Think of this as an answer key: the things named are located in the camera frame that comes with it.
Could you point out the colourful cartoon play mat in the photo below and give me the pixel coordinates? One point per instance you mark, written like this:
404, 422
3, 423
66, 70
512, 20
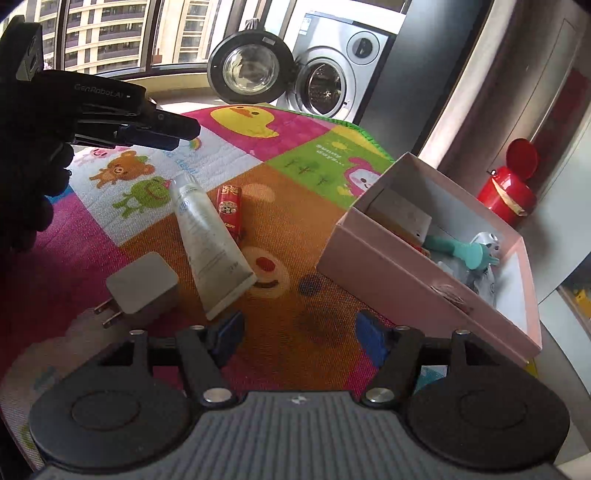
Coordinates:
277, 203

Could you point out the white cream tube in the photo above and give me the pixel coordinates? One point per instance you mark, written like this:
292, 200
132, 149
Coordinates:
207, 240

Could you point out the teal hand crank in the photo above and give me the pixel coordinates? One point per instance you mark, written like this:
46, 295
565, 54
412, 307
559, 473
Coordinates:
466, 249

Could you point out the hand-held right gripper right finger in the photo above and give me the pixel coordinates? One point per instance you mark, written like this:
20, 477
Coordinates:
373, 337

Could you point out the white plug adapter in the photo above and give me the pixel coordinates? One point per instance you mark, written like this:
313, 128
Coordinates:
138, 286

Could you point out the white rectangular box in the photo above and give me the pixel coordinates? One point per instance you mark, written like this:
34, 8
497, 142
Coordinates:
401, 212

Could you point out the red trash can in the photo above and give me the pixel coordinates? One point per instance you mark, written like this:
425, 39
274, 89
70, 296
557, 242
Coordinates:
503, 194

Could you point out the orange screwdriver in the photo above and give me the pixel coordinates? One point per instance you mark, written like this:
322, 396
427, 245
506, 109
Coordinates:
418, 243

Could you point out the red lip balm stick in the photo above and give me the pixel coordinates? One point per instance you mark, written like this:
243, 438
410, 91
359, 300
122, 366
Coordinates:
229, 210

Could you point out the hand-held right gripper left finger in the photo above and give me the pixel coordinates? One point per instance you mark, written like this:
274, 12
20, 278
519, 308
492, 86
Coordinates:
227, 334

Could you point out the person's left hand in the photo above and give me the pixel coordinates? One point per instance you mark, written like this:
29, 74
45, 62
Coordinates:
27, 194

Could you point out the silver washing machine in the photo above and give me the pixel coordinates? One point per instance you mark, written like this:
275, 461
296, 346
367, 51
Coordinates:
346, 69

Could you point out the round washing machine door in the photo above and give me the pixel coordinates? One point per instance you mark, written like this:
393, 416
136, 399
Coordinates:
247, 67

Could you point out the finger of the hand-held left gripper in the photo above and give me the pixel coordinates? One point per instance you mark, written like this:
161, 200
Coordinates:
147, 137
180, 129

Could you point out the pink cardboard box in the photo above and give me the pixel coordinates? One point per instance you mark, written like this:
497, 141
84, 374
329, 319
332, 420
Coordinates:
392, 286

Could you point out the large window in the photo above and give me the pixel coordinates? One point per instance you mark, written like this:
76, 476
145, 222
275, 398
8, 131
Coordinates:
115, 32

